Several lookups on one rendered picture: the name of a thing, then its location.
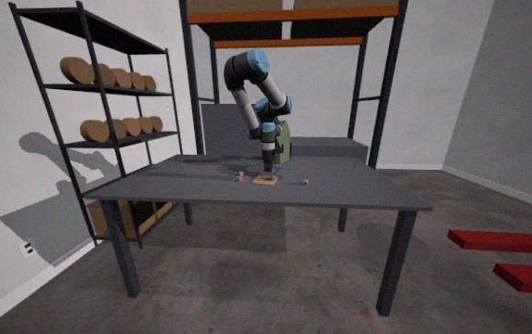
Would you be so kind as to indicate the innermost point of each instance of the tan flat mat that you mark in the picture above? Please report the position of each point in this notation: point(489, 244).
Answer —
point(264, 180)

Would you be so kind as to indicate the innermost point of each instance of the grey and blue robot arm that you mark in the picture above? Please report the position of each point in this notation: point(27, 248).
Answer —
point(254, 66)

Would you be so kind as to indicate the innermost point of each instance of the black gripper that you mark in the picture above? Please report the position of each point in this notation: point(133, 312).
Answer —
point(268, 155)

